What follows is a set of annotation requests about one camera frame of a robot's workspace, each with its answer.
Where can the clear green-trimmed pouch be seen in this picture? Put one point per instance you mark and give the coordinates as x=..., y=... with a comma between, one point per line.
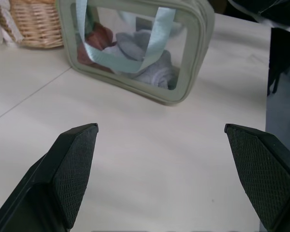
x=145, y=48

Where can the white knitted cloth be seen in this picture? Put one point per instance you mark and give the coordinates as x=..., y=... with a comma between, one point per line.
x=1, y=23

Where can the grey rolled towel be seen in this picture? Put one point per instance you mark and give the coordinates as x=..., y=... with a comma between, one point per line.
x=147, y=55

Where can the wicker basket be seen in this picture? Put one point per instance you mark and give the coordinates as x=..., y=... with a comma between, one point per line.
x=36, y=24

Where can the brown rolled towel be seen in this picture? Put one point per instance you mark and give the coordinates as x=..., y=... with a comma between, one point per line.
x=96, y=38

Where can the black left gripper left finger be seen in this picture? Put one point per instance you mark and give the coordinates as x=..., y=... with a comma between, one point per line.
x=72, y=169

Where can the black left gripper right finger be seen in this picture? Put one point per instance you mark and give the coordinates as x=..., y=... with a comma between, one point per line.
x=263, y=174

